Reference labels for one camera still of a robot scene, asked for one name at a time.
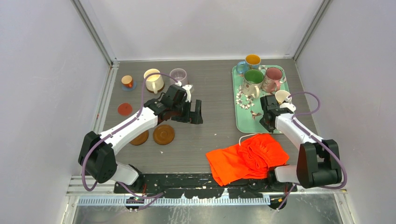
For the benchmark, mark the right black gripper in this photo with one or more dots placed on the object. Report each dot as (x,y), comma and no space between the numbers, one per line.
(269,128)

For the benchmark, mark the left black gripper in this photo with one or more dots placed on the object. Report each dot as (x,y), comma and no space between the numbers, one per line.
(194,117)

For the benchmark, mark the green inside mug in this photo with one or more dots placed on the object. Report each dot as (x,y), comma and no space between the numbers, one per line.
(252,82)

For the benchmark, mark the brown wooden coaster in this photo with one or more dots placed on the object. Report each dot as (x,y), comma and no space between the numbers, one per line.
(159,90)
(140,139)
(163,134)

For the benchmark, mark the lilac ceramic mug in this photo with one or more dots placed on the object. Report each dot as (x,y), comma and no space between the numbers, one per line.
(180,75)

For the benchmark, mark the cream white mug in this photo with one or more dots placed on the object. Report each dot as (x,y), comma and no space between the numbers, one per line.
(153,81)

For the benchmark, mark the red round coaster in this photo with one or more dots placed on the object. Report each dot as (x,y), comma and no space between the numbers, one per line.
(124,109)

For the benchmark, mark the small tan cup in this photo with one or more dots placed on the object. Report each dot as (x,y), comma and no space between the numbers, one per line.
(127,81)

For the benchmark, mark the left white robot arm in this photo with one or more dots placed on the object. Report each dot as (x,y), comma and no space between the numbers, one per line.
(98,151)

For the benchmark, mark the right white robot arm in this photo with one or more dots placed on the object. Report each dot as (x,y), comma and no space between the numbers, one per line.
(318,163)

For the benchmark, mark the blue round coaster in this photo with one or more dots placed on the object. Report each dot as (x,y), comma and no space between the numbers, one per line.
(124,88)

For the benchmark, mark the green floral tray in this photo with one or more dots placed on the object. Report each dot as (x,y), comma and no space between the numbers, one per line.
(248,110)

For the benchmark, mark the pink floral mug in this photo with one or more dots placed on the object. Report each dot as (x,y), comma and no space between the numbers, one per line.
(272,80)

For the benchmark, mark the blue mug yellow inside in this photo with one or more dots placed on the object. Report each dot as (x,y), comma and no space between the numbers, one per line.
(250,62)

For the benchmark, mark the orange cloth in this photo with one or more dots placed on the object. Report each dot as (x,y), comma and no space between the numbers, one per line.
(250,159)

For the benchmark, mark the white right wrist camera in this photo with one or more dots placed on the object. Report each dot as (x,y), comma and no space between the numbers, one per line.
(289,106)

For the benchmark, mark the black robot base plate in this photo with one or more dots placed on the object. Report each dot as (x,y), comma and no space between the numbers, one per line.
(203,185)

